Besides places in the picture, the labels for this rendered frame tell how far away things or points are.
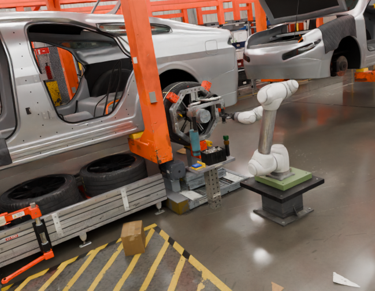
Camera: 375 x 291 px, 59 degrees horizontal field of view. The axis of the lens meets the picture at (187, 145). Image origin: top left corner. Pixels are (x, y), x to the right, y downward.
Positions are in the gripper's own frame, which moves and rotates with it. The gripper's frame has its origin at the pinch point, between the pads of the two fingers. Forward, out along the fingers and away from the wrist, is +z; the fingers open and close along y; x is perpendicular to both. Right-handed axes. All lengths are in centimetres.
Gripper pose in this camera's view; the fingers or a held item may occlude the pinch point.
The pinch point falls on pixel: (223, 115)
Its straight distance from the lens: 324.4
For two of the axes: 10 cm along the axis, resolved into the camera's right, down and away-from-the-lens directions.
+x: -1.5, -9.5, -2.8
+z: -5.4, -1.6, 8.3
